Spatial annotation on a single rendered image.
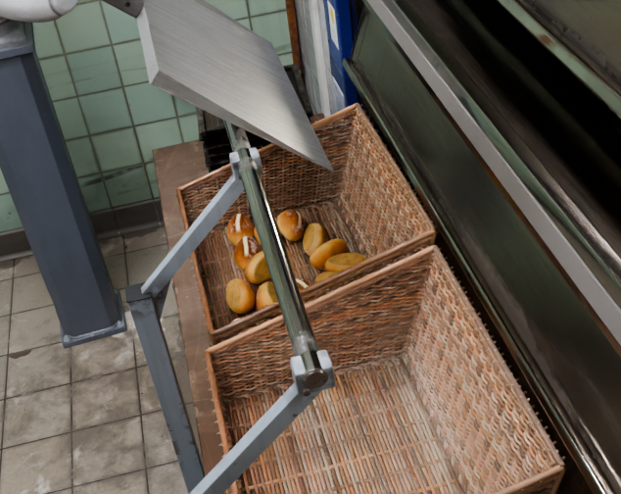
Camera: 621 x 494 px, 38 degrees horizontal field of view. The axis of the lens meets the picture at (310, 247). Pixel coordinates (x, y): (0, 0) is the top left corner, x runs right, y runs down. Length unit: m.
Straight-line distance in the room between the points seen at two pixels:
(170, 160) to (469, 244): 1.27
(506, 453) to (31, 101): 1.58
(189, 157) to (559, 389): 1.57
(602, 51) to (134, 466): 1.91
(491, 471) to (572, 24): 0.80
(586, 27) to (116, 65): 2.27
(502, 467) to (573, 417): 0.26
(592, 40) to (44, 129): 1.82
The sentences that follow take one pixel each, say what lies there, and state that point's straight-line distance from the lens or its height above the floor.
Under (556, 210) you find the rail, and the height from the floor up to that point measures 1.43.
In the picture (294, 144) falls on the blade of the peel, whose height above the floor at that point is 1.10.
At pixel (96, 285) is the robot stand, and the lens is 2.85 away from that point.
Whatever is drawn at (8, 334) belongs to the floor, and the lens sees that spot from 3.12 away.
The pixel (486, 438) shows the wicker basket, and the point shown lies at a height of 0.71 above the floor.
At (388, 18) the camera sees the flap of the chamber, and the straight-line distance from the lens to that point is 1.24.
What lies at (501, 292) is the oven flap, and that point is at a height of 0.96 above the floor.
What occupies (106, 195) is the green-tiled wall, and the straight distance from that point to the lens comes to 3.34.
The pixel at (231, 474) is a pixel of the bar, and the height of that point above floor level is 1.02.
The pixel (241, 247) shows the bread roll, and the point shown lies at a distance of 2.11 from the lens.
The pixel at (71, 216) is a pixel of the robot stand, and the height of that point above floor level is 0.47.
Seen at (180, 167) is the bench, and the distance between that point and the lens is 2.58.
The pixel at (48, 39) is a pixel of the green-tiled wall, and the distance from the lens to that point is 3.06.
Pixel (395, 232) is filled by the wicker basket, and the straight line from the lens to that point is 1.94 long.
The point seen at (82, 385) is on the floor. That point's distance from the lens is 2.84.
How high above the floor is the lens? 1.91
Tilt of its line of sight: 38 degrees down
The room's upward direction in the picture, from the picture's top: 8 degrees counter-clockwise
